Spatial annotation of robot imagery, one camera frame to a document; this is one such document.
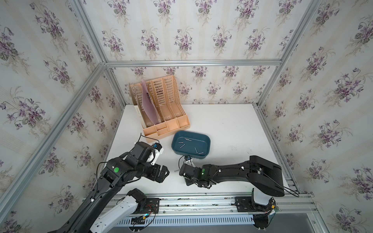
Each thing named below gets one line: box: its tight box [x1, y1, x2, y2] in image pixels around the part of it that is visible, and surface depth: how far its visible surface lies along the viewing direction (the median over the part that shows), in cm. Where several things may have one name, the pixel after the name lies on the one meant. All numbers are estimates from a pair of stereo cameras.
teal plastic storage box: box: [171, 130, 211, 160], surface depth 97 cm
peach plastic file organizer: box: [129, 75, 191, 138], surface depth 105 cm
